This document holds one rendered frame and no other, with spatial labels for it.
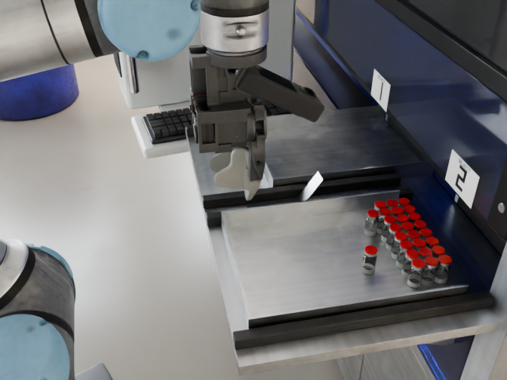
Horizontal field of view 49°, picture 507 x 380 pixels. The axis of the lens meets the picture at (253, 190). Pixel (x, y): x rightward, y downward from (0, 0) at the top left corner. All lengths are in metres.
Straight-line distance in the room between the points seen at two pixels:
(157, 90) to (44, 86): 1.87
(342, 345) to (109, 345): 1.30
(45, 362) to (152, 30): 0.40
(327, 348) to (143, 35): 0.55
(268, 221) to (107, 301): 1.23
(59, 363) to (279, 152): 0.72
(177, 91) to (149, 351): 0.88
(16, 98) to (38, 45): 2.99
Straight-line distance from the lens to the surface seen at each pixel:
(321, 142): 1.29
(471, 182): 0.94
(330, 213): 1.07
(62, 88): 3.50
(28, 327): 0.72
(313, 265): 0.95
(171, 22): 0.43
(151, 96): 1.62
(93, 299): 2.20
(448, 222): 1.10
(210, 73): 0.64
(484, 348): 1.00
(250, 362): 0.82
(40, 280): 0.78
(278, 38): 1.66
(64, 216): 2.63
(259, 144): 0.66
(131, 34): 0.43
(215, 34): 0.61
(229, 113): 0.64
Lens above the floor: 1.52
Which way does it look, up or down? 35 degrees down
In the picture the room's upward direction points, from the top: straight up
